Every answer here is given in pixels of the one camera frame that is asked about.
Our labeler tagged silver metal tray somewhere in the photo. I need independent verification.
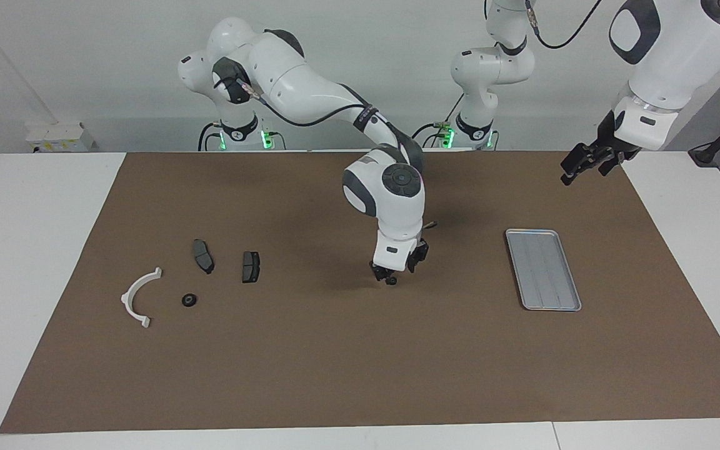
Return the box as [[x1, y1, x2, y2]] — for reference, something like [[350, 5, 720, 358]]
[[506, 228, 583, 312]]

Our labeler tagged brown table mat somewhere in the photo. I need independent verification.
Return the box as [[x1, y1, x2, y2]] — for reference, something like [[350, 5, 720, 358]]
[[0, 150, 720, 434]]

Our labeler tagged short rectangular brake pad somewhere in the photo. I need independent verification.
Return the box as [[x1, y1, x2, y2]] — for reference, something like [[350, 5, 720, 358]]
[[241, 251, 262, 284]]

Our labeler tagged long curved brake pad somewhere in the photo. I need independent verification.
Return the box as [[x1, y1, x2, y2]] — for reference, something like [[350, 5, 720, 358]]
[[192, 239, 215, 275]]

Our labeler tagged white power strip box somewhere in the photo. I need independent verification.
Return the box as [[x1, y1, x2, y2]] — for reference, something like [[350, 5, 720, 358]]
[[26, 122, 95, 153]]

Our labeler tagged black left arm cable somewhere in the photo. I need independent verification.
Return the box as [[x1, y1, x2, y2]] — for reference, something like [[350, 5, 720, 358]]
[[526, 0, 604, 49]]

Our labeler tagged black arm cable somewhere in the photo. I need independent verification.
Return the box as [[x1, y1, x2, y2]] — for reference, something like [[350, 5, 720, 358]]
[[526, 0, 604, 49], [213, 59, 439, 229]]

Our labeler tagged black base cable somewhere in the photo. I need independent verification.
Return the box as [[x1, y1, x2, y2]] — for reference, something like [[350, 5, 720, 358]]
[[198, 122, 223, 152], [406, 122, 445, 149]]

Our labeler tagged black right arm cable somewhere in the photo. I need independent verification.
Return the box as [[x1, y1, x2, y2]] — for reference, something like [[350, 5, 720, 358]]
[[213, 59, 439, 229]]

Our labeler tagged white semicircular bracket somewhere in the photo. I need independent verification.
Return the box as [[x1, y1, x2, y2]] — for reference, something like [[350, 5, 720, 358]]
[[121, 267, 163, 329]]

